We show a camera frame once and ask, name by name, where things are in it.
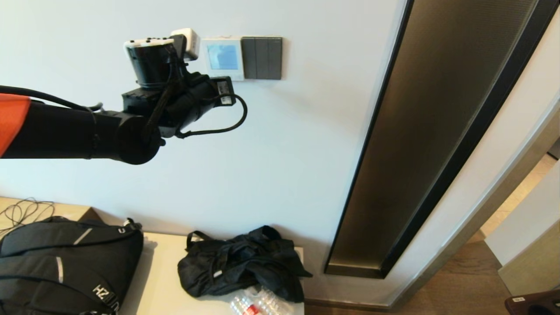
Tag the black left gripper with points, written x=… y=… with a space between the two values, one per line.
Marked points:
x=197 y=100

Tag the white wall thermostat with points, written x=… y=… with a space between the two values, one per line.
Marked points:
x=223 y=57

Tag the black and orange left arm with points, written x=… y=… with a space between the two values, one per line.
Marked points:
x=65 y=131

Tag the crumpled black fabric bag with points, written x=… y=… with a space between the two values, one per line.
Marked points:
x=245 y=262

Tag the clear plastic water bottles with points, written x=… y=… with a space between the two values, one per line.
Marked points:
x=258 y=304

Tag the large black backpack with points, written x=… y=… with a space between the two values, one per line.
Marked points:
x=52 y=267

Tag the white and beige door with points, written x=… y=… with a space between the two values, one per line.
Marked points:
x=529 y=227

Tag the dark brown labelled object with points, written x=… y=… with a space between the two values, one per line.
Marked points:
x=533 y=304

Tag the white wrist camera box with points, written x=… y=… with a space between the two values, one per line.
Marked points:
x=187 y=43

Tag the dark grey wall switch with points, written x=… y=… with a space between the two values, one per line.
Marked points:
x=262 y=58

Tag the dark bronze wall niche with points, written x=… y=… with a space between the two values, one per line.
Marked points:
x=420 y=153

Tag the grey door frame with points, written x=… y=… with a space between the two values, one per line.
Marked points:
x=507 y=186

